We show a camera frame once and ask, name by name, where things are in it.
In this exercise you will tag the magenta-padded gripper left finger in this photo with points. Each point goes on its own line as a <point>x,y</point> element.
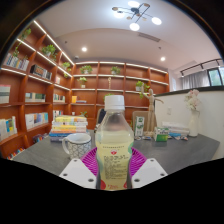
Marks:
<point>76,173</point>

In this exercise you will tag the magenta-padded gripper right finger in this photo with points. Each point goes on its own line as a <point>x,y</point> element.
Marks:
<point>148,172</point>

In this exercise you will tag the clear bottle with yellow drink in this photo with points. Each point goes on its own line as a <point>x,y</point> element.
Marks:
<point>114,143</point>

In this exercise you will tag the white mug with triangle pattern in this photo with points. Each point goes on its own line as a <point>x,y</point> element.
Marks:
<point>78,145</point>

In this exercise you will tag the green and white box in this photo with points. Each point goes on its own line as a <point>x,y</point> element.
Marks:
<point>161,134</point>

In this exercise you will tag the stack of colourful books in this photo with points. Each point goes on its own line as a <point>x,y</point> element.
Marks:
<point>68,128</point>

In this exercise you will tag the tall green and white carton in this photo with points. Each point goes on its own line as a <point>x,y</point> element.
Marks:
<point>139,126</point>

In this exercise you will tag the stack of white books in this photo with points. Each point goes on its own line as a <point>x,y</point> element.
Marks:
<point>176,128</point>

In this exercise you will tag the beige chair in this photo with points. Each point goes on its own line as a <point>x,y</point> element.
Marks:
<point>146,116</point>

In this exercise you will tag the dark blue chair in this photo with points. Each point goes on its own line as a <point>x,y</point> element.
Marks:
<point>101,116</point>

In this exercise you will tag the wooden artist mannequin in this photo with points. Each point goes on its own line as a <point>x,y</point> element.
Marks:
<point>151,110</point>

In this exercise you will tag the white vase with pale flowers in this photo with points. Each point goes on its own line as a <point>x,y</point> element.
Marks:
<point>194,123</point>

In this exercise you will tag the orange wooden shelf unit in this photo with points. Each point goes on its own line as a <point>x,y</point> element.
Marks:
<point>40,100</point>

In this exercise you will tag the grey curtain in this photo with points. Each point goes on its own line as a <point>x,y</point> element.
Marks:
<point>196,80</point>

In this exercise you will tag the recessed ceiling spotlight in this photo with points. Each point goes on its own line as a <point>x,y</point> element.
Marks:
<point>84,49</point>
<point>162,58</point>

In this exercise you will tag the ceiling air vent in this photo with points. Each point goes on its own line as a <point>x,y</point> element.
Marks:
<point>149,37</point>

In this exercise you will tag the branched ceiling lamp with globes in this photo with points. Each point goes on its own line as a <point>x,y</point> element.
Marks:
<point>136,15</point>

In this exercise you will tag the white wall switch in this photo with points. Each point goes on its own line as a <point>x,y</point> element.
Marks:
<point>169,110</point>

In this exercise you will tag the window with dark frame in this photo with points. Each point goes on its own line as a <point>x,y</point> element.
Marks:
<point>216,76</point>

